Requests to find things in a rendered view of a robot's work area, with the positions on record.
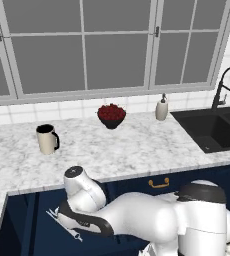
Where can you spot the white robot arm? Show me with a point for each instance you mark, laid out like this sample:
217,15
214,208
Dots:
143,216

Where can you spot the navy drawer front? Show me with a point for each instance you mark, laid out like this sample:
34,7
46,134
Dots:
137,185

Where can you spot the navy open drawer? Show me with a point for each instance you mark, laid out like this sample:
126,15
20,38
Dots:
37,230

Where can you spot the black bowl of red fruit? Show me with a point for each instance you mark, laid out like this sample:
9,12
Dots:
111,115

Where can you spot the cream soap dispenser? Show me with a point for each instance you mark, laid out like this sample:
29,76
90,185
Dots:
161,109

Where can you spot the grey framed window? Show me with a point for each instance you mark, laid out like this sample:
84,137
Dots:
113,50

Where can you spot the black sink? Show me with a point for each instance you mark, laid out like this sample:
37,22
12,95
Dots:
210,128

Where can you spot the black tap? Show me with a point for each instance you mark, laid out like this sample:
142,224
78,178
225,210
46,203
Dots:
220,88

